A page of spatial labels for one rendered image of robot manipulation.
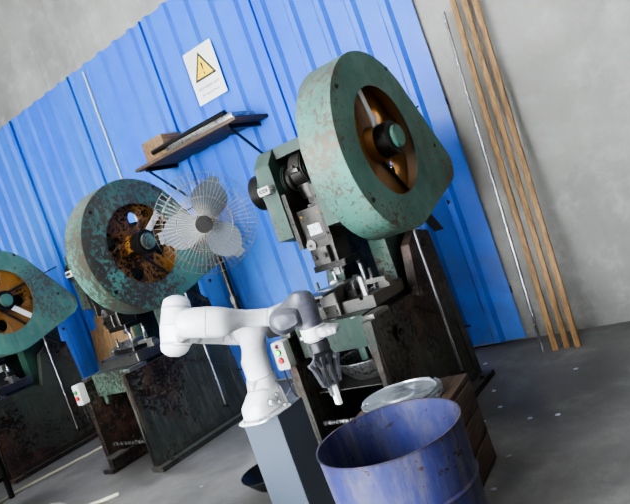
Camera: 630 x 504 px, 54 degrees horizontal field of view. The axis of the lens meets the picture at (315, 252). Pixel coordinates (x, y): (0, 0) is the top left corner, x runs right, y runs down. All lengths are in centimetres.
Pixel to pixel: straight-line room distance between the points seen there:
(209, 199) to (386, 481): 229
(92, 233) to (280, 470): 186
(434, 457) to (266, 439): 101
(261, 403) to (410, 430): 66
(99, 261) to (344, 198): 171
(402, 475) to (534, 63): 265
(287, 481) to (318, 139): 133
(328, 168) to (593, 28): 179
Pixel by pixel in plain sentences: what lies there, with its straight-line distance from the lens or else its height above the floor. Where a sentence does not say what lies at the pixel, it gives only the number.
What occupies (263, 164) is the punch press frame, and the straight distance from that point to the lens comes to 301.
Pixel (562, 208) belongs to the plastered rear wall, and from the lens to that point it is 377.
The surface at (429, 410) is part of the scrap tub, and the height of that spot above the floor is 44.
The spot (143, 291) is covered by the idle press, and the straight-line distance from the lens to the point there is 383.
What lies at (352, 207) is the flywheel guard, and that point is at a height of 110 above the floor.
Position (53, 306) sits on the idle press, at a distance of 556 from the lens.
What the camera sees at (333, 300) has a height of 73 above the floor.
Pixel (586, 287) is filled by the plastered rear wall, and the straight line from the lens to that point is 384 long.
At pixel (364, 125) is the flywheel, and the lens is 280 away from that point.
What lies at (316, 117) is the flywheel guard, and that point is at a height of 148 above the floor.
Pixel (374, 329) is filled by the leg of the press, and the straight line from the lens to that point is 266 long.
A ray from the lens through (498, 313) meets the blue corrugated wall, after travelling 399.
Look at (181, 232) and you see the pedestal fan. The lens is 357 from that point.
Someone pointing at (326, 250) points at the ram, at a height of 95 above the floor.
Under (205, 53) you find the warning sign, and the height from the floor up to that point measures 254.
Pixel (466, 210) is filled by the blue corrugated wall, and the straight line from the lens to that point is 389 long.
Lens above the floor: 108
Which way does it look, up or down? 2 degrees down
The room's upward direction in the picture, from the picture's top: 19 degrees counter-clockwise
